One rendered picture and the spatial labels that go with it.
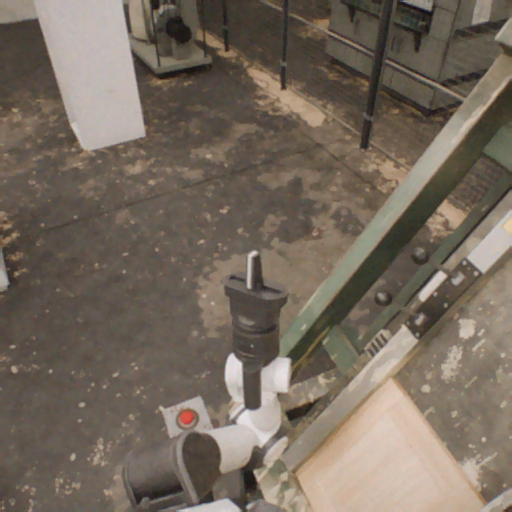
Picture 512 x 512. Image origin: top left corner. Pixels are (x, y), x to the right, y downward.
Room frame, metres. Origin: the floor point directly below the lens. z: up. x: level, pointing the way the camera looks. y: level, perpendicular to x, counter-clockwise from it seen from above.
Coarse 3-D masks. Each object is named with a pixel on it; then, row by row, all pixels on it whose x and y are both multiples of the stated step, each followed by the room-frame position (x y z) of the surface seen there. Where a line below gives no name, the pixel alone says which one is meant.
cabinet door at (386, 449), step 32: (384, 384) 0.56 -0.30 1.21; (352, 416) 0.54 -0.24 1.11; (384, 416) 0.50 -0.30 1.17; (416, 416) 0.47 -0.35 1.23; (320, 448) 0.51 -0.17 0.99; (352, 448) 0.47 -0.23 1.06; (384, 448) 0.45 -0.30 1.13; (416, 448) 0.42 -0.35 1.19; (320, 480) 0.44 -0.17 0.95; (352, 480) 0.41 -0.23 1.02; (384, 480) 0.39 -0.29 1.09; (416, 480) 0.37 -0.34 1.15; (448, 480) 0.35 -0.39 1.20
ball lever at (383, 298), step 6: (378, 294) 0.64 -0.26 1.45; (384, 294) 0.63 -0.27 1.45; (390, 294) 0.64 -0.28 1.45; (378, 300) 0.63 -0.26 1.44; (384, 300) 0.62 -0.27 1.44; (390, 300) 0.62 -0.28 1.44; (384, 306) 0.62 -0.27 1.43; (396, 306) 0.63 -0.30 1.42; (402, 306) 0.63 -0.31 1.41; (408, 312) 0.62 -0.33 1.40; (420, 312) 0.63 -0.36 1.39; (414, 318) 0.63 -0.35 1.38; (420, 318) 0.62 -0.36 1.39; (426, 318) 0.61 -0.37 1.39; (420, 324) 0.61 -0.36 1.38
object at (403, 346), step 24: (504, 240) 0.67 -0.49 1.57; (480, 264) 0.65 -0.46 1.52; (456, 312) 0.62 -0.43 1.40; (408, 336) 0.61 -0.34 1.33; (432, 336) 0.61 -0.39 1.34; (384, 360) 0.59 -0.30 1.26; (408, 360) 0.59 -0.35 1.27; (360, 384) 0.58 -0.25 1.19; (336, 408) 0.56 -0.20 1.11; (312, 432) 0.54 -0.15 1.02; (288, 456) 0.51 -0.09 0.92
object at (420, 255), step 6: (420, 246) 0.67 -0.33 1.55; (414, 252) 0.66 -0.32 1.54; (420, 252) 0.66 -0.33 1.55; (426, 252) 0.66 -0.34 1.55; (414, 258) 0.65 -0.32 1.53; (420, 258) 0.65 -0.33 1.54; (426, 258) 0.65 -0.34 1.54; (420, 264) 0.65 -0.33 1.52; (432, 264) 0.65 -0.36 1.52; (438, 264) 0.66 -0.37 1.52; (444, 270) 0.65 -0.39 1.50; (450, 270) 0.65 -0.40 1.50; (456, 276) 0.65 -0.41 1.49; (462, 276) 0.64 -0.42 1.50; (456, 282) 0.64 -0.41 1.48; (462, 282) 0.64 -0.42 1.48
